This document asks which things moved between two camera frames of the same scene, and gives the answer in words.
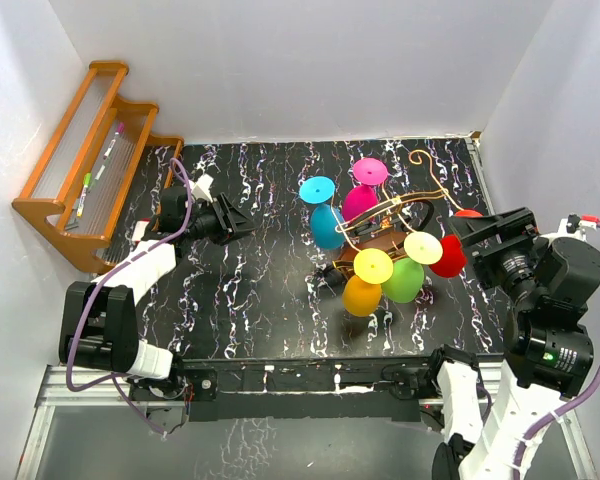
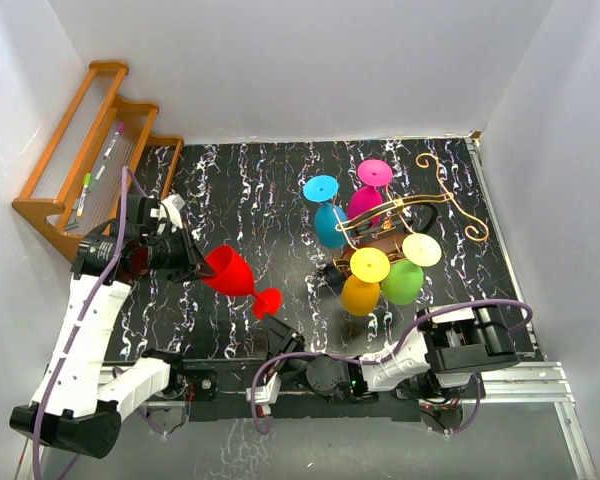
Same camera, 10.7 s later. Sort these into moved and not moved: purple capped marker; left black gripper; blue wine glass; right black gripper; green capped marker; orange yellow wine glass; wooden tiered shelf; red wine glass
Moved: red wine glass; right black gripper; left black gripper
Not moved: orange yellow wine glass; wooden tiered shelf; purple capped marker; green capped marker; blue wine glass
